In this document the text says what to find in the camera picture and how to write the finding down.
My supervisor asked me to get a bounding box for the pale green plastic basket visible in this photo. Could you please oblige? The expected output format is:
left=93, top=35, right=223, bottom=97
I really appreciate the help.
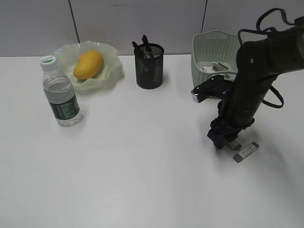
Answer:
left=191, top=30, right=240, bottom=87

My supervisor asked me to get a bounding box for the yellow mango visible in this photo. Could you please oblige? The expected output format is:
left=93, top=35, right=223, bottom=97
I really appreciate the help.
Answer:
left=73, top=50, right=103, bottom=80

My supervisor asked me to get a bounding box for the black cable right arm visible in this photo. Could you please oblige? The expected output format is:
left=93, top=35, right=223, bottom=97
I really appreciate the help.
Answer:
left=237, top=8, right=304, bottom=109

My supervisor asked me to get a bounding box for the pale green wavy glass plate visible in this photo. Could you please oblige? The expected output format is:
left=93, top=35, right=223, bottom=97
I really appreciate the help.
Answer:
left=51, top=41, right=124, bottom=92

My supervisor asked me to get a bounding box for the clear water bottle green label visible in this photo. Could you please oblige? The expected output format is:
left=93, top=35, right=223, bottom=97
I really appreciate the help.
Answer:
left=39, top=56, right=82, bottom=126

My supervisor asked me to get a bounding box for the grey white eraser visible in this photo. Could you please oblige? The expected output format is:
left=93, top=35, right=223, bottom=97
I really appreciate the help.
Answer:
left=228, top=140, right=242, bottom=151
left=233, top=142, right=259, bottom=163

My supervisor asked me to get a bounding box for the black marker pen blue label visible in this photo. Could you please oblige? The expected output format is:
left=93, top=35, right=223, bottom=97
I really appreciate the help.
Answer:
left=142, top=35, right=154, bottom=58

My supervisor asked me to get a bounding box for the black mesh pen holder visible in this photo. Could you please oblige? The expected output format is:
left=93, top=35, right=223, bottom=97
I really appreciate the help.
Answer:
left=135, top=43, right=164, bottom=89

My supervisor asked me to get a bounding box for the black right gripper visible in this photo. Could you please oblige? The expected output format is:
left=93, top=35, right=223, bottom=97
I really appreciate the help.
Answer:
left=207, top=73, right=279, bottom=149

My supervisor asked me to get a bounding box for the white waste paper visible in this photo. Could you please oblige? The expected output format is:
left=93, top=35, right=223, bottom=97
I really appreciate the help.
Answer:
left=200, top=62, right=237, bottom=80

